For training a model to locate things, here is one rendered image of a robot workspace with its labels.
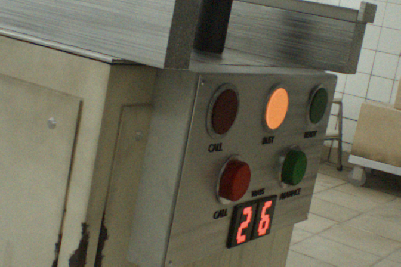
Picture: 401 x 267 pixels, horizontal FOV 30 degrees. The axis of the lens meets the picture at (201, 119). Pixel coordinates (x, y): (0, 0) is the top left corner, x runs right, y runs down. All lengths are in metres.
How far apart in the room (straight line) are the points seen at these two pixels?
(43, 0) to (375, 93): 4.31
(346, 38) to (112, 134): 0.30
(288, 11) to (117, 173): 0.31
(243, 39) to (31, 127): 0.31
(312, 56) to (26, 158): 0.32
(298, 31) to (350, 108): 4.10
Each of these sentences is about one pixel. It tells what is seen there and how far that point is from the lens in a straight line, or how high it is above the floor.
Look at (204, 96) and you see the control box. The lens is 0.49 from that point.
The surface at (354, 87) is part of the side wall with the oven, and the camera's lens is 4.81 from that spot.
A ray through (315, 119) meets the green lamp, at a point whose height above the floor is 0.80.
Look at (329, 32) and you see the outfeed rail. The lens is 0.71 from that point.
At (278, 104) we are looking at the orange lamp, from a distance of 0.59.
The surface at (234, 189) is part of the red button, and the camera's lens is 0.54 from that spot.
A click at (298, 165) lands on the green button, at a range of 0.63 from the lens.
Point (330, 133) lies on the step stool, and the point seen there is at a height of 0.23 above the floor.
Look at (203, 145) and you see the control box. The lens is 0.51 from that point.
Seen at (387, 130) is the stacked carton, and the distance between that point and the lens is 4.24.
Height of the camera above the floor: 0.89
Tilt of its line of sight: 9 degrees down
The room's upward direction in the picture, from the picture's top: 11 degrees clockwise
